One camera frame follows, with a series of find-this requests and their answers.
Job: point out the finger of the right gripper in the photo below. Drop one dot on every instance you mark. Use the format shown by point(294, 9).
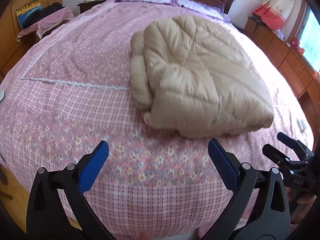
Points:
point(274, 155)
point(297, 146)

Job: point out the blue yellow book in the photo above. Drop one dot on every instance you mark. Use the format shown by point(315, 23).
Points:
point(23, 12)

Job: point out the beige puffer jacket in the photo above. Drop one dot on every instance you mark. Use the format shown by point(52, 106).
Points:
point(191, 75)

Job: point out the pink cloth covered stool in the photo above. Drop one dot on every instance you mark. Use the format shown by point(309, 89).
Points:
point(47, 23)

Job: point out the red box on cabinet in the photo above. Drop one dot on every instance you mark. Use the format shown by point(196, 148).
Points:
point(295, 44)

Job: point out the white tag on bedspread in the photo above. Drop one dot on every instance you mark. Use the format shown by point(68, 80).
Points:
point(301, 125)

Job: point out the right purple frilled pillow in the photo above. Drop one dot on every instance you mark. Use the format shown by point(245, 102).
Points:
point(213, 12)

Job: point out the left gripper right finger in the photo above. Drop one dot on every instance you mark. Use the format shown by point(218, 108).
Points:
point(270, 215)

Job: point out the dark bedside table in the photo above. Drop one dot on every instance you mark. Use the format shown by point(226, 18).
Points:
point(88, 4)

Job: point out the pink floral bedspread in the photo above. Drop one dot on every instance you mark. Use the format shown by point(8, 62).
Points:
point(72, 90)

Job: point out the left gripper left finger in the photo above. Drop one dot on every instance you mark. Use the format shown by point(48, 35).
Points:
point(46, 217)

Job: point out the wooden drawer cabinet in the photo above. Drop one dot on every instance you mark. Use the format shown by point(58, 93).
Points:
point(292, 66)

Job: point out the black clothes pile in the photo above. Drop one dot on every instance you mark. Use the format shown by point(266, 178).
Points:
point(37, 15)

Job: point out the orange wooden wardrobe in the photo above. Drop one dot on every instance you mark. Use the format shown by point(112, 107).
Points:
point(14, 19)

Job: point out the floral red curtain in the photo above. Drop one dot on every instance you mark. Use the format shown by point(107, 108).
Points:
point(274, 13)

